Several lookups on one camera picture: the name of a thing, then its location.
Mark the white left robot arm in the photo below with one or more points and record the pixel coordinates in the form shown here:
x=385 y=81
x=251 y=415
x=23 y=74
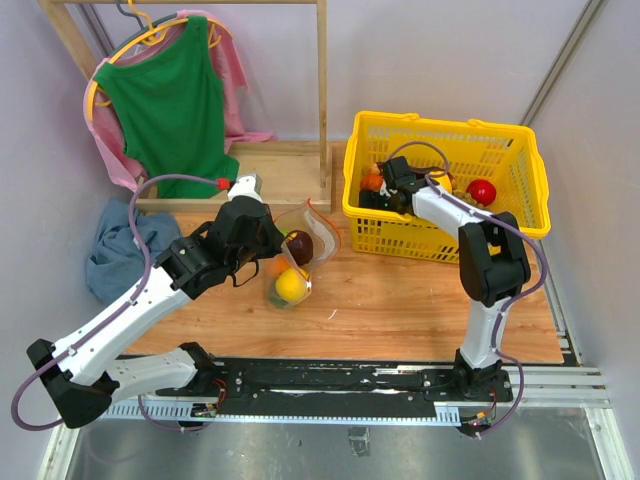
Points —
x=84 y=374

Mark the white slotted cable duct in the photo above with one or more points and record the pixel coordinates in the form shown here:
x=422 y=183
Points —
x=300 y=410

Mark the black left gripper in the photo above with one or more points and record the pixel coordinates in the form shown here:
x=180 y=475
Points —
x=275 y=238

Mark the clear zip top bag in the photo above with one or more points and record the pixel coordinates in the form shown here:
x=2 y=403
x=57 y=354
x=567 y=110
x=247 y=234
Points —
x=326 y=241

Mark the yellow clothes hanger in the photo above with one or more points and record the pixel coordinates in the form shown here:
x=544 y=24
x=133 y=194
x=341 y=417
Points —
x=153 y=34

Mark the yellow toy lemon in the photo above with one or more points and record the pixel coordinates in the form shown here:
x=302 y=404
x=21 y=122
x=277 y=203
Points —
x=293 y=285

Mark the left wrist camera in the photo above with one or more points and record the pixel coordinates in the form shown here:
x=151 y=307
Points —
x=248 y=185

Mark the pink shirt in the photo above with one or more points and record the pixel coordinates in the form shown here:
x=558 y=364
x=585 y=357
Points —
x=109 y=137

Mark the orange toy carrot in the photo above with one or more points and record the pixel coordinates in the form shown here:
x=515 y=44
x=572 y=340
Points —
x=277 y=266

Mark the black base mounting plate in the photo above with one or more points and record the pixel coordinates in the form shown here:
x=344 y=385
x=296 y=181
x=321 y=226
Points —
x=229 y=372

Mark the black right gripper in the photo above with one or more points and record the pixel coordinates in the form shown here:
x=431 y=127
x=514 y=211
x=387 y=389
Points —
x=372 y=199

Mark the blue crumpled cloth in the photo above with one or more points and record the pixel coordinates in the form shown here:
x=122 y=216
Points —
x=116 y=262

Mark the orange toy tangerine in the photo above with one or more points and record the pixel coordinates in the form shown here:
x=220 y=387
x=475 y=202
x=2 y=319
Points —
x=371 y=182

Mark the dark purple toy plum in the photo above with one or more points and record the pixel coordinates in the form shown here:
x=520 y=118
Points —
x=301 y=247

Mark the yellow toy bell pepper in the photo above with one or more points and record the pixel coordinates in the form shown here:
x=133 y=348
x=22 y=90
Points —
x=445 y=180

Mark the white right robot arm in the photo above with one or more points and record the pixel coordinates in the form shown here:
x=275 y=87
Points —
x=493 y=264

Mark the wooden clothes rack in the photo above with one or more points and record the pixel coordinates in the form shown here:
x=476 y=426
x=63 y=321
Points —
x=294 y=171

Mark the green tank top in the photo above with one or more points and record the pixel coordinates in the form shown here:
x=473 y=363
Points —
x=171 y=108

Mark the yellow plastic shopping basket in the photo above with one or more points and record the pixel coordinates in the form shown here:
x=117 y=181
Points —
x=503 y=154

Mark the red toy apple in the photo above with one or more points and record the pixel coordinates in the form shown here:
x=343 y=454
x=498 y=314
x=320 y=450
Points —
x=482 y=191

